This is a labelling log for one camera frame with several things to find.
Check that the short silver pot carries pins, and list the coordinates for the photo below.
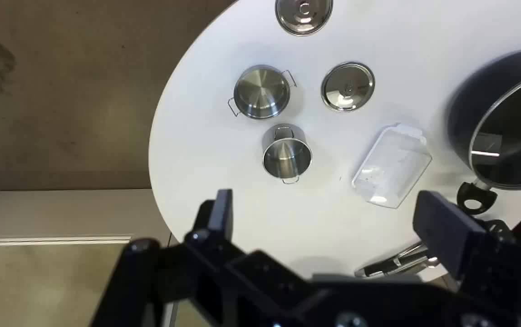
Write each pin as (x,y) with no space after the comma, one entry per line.
(262,91)

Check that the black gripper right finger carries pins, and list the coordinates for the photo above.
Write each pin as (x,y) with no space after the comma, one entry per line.
(451,232)

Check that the black cooking pot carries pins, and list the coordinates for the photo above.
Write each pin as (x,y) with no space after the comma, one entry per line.
(463,114)

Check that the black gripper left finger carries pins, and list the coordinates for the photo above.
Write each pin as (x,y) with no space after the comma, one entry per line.
(224,212)

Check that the black kitchen tongs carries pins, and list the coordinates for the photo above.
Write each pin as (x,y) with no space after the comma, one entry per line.
(396,261)

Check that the small silver pot lid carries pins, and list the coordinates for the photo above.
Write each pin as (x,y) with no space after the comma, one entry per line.
(347,85)

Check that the clear plastic container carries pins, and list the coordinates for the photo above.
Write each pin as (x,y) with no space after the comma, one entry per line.
(391,163)

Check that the large silver pot lid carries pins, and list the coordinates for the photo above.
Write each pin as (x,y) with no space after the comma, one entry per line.
(303,14)

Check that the taller silver pot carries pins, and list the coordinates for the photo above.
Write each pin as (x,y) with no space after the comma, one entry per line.
(287,156)

